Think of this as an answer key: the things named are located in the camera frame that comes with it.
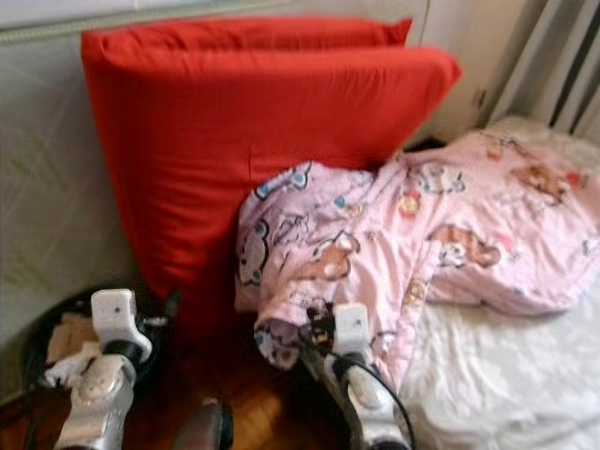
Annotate pink cartoon print blanket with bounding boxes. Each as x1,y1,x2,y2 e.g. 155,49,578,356
234,129,600,385

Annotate brown cardboard piece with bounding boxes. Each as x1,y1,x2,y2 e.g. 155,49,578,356
47,312,99,353

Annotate crumpled white paper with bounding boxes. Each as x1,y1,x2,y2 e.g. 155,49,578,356
45,342,99,385

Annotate black waste bin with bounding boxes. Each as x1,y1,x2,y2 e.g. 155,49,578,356
21,286,151,390

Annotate dark robot knee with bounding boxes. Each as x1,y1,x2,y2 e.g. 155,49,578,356
169,398,233,450

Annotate red folded mattress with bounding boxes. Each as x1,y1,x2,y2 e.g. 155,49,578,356
81,16,463,329

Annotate bed with beige floral sheet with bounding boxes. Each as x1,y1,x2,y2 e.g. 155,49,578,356
394,114,600,450

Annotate grey curtain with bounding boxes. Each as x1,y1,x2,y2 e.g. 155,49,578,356
492,0,600,132

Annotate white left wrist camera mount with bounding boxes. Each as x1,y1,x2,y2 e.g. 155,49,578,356
91,289,135,350

